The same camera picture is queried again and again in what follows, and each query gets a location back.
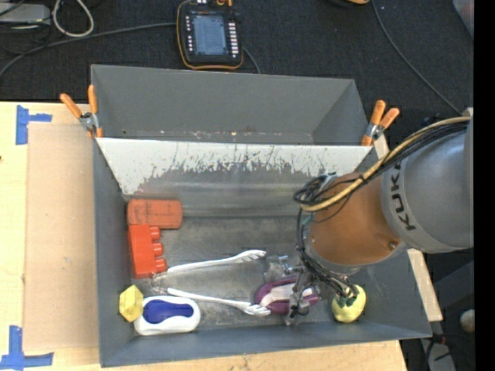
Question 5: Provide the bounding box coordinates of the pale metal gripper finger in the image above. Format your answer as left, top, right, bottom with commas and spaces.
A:
285, 299, 312, 327
265, 255, 292, 284

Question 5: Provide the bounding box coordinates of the brown cardboard board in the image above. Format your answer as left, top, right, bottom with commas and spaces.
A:
22, 121, 100, 358

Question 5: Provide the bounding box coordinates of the white plastic fork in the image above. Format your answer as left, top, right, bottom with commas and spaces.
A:
166, 287, 272, 317
166, 249, 268, 274

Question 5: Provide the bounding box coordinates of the grey metal bin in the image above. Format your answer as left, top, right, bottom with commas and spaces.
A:
89, 63, 434, 369

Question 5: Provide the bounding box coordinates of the white and blue brush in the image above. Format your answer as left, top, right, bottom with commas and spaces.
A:
132, 294, 202, 336

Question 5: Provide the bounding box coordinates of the purple and white brush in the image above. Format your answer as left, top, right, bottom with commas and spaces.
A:
254, 277, 321, 315

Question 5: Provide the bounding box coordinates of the orange toy brick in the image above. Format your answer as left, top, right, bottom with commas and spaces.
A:
127, 223, 169, 280

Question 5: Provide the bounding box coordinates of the yellow faceted block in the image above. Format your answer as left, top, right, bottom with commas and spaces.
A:
118, 284, 145, 323

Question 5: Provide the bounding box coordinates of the yellow toy fruit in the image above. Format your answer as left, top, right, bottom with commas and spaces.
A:
331, 284, 367, 324

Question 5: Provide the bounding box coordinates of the red-brown flat block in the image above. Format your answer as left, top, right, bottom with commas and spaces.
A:
127, 199, 183, 230

